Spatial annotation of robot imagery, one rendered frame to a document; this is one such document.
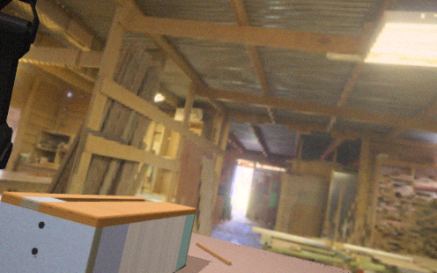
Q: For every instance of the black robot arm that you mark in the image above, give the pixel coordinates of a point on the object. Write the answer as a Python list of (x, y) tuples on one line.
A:
[(16, 37)]

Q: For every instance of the orange-brown thin stick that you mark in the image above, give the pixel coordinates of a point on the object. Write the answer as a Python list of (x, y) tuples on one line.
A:
[(214, 254)]

